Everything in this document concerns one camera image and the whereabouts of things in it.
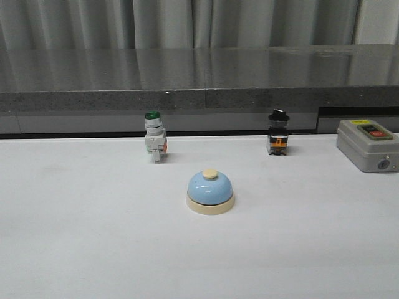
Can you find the grey pleated curtain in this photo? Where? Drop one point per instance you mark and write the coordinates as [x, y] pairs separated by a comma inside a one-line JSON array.
[[195, 24]]

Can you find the black rotary selector switch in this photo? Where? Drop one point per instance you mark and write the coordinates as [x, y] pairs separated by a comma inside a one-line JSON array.
[[277, 139]]

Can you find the grey stone counter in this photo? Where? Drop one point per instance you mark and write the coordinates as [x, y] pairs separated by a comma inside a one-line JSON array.
[[106, 92]]

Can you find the blue cream desk bell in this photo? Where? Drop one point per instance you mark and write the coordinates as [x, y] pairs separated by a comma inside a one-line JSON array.
[[210, 192]]

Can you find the grey control switch box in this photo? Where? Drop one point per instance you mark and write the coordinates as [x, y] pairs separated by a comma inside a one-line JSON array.
[[369, 145]]

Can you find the green push button switch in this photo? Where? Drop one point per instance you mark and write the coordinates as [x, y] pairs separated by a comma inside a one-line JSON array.
[[155, 138]]

